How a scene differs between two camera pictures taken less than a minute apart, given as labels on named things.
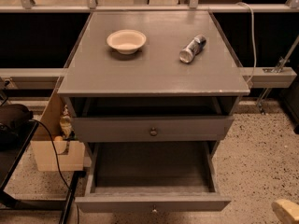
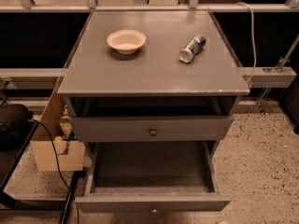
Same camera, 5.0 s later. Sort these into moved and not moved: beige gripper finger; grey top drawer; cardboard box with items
Moved: beige gripper finger
Not moved: cardboard box with items; grey top drawer
